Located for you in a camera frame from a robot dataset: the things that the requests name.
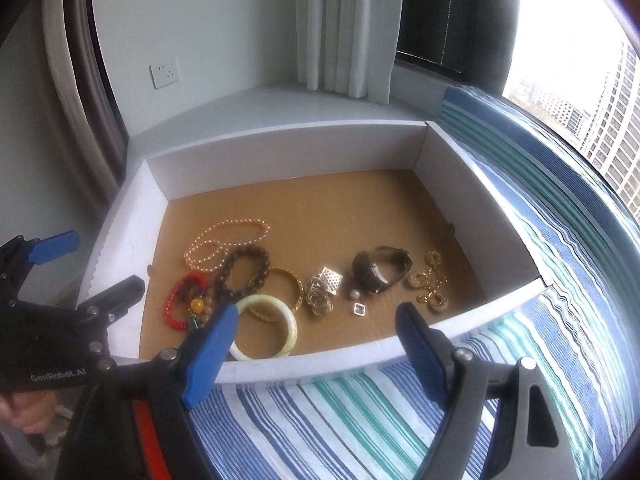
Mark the square silver pendant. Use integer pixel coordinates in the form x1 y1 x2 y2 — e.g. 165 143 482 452
352 302 367 318

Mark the red bead bracelet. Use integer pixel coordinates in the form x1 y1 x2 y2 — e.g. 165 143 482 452
162 271 211 334

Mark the white wall socket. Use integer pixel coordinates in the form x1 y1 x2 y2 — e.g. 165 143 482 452
149 58 180 90

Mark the white cardboard tray box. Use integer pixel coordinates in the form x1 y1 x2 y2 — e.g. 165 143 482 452
79 120 546 364

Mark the white curtain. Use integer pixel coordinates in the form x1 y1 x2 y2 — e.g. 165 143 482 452
295 0 402 105

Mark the gold bead necklace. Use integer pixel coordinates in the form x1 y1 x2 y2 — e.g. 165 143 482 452
182 216 271 274

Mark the blue striped bed sheet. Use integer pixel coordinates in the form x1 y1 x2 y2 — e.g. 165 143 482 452
190 87 639 479

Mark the person's left hand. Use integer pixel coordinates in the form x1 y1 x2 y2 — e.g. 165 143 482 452
0 390 58 434

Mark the silver ring cluster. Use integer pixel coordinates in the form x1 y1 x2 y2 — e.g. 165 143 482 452
304 266 344 316

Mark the gold metal bangle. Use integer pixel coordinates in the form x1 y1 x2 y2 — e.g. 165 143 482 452
248 266 304 323

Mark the dark window frame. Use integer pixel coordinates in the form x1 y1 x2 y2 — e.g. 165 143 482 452
397 0 520 96

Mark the dark wooden bead bracelet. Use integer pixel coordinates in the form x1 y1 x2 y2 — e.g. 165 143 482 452
192 244 272 331

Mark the green jade bangle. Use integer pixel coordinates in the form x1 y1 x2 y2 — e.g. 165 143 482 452
229 294 298 361

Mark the gold earrings pile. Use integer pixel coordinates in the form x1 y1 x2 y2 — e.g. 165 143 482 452
406 249 449 313

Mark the dark wrist watch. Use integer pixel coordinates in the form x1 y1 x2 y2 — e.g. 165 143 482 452
352 246 413 294

